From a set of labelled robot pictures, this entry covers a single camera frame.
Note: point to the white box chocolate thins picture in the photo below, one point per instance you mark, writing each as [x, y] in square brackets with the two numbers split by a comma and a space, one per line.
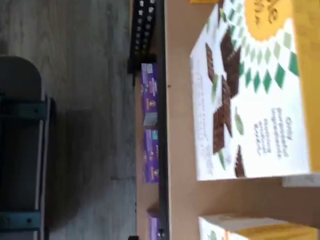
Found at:
[250, 112]

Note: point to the black metal shelf rack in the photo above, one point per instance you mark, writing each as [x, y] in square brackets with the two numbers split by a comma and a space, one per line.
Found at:
[163, 150]

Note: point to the wooden shelf board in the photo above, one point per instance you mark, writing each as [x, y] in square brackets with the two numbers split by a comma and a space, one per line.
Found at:
[180, 125]
[151, 196]

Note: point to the purple Annie's snack box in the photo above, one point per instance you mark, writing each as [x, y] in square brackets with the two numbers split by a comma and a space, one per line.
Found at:
[151, 155]
[150, 85]

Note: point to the orange Revival cracker box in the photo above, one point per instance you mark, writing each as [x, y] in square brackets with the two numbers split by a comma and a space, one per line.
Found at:
[202, 1]

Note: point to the black perforated shelf bracket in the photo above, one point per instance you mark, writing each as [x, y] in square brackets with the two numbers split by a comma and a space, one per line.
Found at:
[136, 37]

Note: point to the purple Annie's box orange label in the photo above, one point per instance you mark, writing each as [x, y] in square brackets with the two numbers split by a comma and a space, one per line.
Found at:
[153, 225]

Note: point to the white box yellow sun label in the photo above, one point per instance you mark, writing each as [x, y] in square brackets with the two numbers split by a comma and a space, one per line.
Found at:
[225, 230]

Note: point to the gray base with teal brackets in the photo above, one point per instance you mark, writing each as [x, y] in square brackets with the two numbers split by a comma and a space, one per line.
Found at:
[17, 150]

